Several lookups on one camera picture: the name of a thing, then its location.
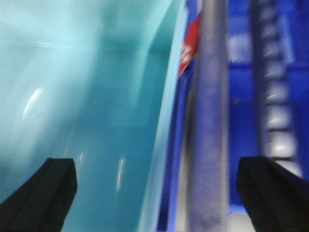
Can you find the white roller track strip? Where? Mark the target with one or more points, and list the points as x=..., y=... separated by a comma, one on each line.
x=275, y=127

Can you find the steel lane divider rail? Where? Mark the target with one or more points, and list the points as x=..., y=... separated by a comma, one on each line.
x=207, y=206

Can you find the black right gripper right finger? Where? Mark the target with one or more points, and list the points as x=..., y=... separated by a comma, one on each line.
x=275, y=199

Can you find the light teal plastic bin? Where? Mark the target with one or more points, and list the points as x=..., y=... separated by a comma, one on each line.
x=94, y=81

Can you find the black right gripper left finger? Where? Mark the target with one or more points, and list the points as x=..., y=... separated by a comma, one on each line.
x=42, y=203

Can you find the red product package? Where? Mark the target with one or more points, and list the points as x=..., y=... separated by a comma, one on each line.
x=190, y=44

